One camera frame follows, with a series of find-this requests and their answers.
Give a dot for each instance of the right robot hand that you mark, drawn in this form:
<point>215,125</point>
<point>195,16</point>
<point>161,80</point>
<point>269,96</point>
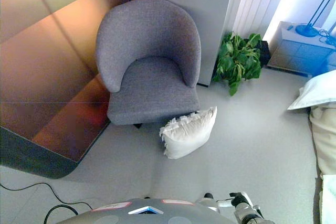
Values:
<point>237,200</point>

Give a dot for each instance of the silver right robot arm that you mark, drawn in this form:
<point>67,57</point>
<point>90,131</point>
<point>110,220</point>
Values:
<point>248,214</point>

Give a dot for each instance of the white ruffled pillow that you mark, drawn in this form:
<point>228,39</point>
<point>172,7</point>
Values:
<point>187,136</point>

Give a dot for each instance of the white bed pillow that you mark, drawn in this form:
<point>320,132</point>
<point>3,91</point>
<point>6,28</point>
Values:
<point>316,91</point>

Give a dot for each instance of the grey robot torso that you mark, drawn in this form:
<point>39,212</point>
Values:
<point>147,214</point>

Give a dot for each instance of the white bed sheet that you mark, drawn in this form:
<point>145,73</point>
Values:
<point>329,200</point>

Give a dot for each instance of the cream duvet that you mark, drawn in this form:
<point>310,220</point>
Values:
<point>326,140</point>

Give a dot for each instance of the grey fabric armchair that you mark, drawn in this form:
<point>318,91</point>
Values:
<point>155,87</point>

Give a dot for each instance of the green leafy houseplant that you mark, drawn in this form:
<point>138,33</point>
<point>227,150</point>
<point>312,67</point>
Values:
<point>237,60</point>

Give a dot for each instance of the black plant pot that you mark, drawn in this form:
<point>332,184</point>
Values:
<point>265,52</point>

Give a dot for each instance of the white nightstand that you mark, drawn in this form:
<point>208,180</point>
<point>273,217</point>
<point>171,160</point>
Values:
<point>302,52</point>

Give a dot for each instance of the small object on nightstand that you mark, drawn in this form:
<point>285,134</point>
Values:
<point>289,27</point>

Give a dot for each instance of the table lamp with round base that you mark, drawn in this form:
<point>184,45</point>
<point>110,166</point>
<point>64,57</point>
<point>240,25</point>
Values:
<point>305,29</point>

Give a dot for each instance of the white pleated curtain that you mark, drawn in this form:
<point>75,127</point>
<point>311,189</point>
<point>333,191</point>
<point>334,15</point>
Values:
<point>252,3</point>

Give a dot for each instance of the brown wooden desk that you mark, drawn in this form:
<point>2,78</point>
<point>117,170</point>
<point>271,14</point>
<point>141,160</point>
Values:
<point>44,119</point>

